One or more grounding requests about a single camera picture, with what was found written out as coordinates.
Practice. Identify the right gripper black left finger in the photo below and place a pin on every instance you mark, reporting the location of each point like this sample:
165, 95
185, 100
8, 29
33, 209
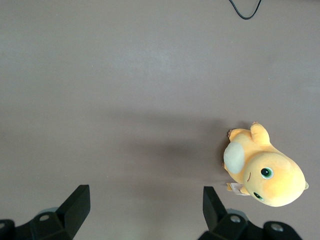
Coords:
70, 215

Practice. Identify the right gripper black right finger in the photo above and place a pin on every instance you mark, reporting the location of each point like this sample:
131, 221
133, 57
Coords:
217, 220

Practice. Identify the orange plush toy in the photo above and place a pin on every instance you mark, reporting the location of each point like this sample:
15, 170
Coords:
272, 175

